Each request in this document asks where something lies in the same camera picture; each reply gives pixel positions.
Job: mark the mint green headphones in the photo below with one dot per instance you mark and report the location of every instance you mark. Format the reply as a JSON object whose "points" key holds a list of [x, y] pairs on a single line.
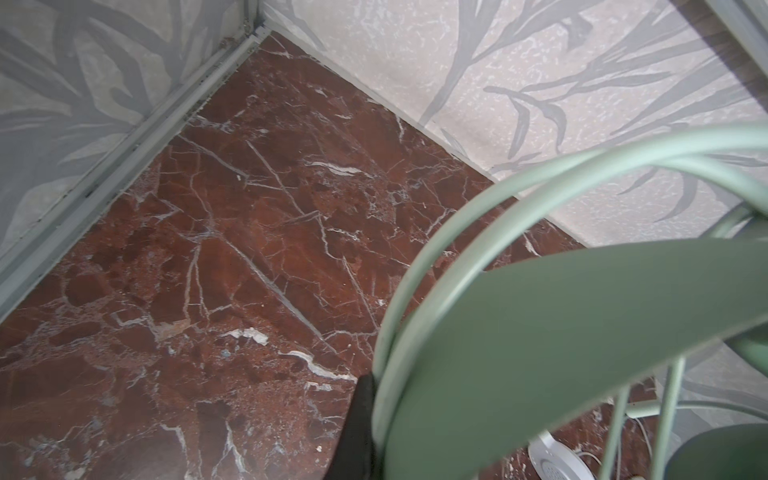
{"points": [[474, 361]]}

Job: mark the white headphones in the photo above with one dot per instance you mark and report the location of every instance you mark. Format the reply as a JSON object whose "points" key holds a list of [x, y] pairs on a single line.
{"points": [[553, 460]]}

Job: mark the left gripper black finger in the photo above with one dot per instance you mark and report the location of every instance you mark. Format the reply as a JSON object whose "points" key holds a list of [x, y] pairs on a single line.
{"points": [[355, 457]]}

